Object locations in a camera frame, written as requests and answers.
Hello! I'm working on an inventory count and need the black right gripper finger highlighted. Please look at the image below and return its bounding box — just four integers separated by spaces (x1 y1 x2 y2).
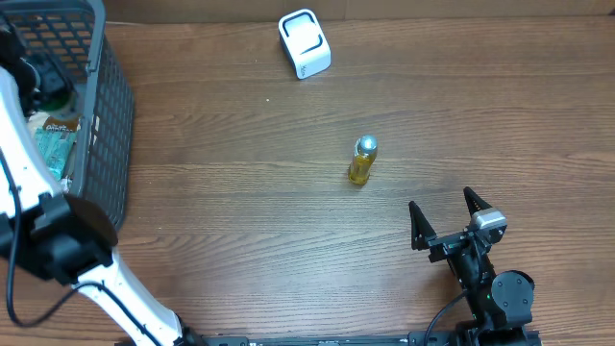
408 201 437 250
463 186 492 215

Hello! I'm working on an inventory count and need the yellow oil bottle silver cap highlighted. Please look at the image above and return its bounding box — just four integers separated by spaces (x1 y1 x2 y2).
348 135 378 185

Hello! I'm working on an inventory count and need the green lid white jar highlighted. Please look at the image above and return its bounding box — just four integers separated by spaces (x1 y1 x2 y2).
40 91 79 120

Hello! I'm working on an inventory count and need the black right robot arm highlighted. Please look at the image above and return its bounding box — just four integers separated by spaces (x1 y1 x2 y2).
408 186 542 346

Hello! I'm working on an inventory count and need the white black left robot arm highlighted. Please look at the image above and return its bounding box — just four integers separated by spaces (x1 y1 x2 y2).
1 1 191 345

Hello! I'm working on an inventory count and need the white barcode scanner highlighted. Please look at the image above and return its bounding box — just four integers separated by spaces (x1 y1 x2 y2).
278 9 332 80

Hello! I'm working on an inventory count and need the brown snack packet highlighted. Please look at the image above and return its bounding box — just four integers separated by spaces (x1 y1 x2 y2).
26 111 80 135

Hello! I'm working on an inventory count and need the brown cardboard back panel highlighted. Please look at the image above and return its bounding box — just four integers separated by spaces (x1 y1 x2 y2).
104 0 614 24

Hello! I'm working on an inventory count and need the teal snack packet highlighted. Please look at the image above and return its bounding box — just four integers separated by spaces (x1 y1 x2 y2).
35 129 77 181

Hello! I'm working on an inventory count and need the grey plastic mesh basket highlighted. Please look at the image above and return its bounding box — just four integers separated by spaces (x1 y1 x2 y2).
1 1 135 229

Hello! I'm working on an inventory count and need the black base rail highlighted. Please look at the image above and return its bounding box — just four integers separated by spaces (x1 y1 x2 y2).
182 329 544 346

